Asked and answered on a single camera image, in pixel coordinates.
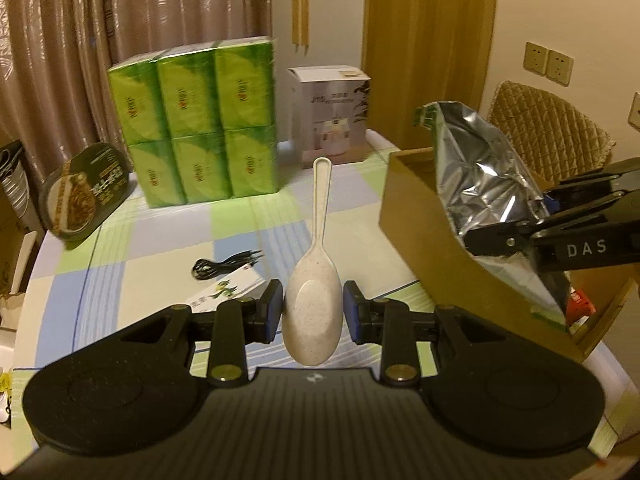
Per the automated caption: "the red candy packet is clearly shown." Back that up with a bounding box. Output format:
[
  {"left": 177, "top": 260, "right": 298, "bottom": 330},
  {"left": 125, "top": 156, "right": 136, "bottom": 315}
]
[{"left": 570, "top": 287, "right": 598, "bottom": 333}]

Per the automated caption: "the black cable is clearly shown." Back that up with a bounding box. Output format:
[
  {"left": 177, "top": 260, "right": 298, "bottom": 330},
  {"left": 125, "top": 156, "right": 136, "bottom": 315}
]
[{"left": 191, "top": 249, "right": 264, "bottom": 283}]

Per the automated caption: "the bundle of green tissue packs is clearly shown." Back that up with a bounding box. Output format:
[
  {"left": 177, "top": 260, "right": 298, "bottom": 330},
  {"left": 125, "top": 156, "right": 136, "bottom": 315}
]
[{"left": 107, "top": 36, "right": 281, "bottom": 209}]

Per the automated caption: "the brown patterned curtain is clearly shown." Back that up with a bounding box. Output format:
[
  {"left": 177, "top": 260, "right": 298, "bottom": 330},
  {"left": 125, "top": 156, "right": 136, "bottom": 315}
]
[{"left": 0, "top": 0, "right": 273, "bottom": 177}]

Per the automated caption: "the plaid cloth desktop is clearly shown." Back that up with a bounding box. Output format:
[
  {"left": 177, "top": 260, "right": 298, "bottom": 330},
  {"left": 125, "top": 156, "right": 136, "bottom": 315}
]
[{"left": 12, "top": 137, "right": 640, "bottom": 461}]

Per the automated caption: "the speckled white rice spoon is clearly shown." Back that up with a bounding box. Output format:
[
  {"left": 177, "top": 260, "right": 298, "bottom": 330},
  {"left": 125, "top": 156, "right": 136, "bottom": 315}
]
[{"left": 284, "top": 156, "right": 345, "bottom": 366}]

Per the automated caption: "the brown cardboard storage box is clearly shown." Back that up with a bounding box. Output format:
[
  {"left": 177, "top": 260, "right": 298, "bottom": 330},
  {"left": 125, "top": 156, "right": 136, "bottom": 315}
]
[{"left": 378, "top": 147, "right": 640, "bottom": 363}]

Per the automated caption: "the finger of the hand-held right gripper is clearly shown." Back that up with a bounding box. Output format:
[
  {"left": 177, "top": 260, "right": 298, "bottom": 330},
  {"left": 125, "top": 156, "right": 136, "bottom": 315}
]
[
  {"left": 542, "top": 157, "right": 640, "bottom": 218},
  {"left": 462, "top": 194, "right": 640, "bottom": 258}
]

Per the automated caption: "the white appliance carton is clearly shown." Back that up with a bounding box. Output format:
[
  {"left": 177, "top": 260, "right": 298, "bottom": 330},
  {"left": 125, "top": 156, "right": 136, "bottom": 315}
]
[{"left": 286, "top": 65, "right": 372, "bottom": 170}]

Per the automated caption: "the silver foil bag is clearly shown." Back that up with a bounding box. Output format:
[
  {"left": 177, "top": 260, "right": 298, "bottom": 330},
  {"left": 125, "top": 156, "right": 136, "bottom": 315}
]
[{"left": 412, "top": 101, "right": 573, "bottom": 333}]

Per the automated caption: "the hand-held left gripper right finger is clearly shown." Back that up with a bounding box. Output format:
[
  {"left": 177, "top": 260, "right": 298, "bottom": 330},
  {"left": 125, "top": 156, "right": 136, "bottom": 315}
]
[{"left": 342, "top": 280, "right": 501, "bottom": 386}]

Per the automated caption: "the white printed paper packet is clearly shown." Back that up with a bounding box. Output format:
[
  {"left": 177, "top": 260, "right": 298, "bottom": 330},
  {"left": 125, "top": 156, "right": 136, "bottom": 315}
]
[{"left": 189, "top": 265, "right": 268, "bottom": 313}]

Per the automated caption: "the brown cardboard carton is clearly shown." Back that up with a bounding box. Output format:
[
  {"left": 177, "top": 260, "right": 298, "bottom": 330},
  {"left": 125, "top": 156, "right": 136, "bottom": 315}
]
[{"left": 0, "top": 190, "right": 45, "bottom": 332}]

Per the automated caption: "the instant food bowl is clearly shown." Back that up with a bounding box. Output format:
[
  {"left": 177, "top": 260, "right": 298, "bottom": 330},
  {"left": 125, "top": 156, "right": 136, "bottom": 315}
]
[{"left": 39, "top": 142, "right": 132, "bottom": 242}]

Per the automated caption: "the chair with quilted cushion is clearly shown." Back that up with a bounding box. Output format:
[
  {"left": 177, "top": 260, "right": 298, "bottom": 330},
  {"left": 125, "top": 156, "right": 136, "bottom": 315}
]
[{"left": 487, "top": 80, "right": 617, "bottom": 187}]

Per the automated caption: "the white paper roll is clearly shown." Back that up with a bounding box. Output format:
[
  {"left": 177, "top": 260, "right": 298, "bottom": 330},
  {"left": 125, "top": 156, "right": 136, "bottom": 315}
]
[{"left": 366, "top": 129, "right": 402, "bottom": 155}]

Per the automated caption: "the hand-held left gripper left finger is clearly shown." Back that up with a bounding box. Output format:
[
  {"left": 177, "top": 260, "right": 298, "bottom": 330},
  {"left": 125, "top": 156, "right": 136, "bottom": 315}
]
[{"left": 119, "top": 279, "right": 284, "bottom": 387}]

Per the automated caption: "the dark striped object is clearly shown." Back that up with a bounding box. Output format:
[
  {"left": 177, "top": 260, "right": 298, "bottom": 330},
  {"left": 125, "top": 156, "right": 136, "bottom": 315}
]
[{"left": 0, "top": 139, "right": 36, "bottom": 233}]

